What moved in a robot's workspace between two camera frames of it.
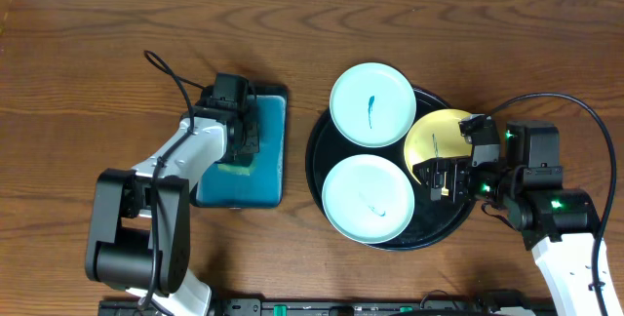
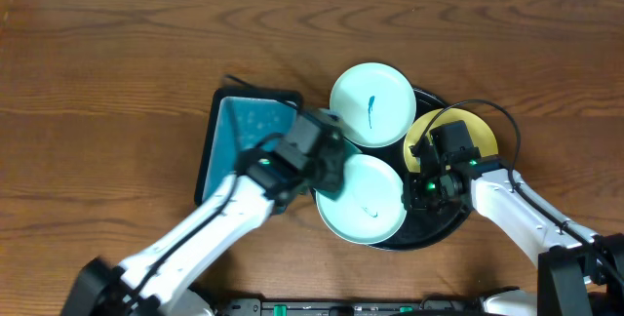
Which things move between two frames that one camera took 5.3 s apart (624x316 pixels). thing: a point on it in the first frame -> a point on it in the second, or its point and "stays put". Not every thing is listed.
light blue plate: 368,198 stays put
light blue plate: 372,104 stays put
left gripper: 248,137 -> 332,169
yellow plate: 436,134 stays put
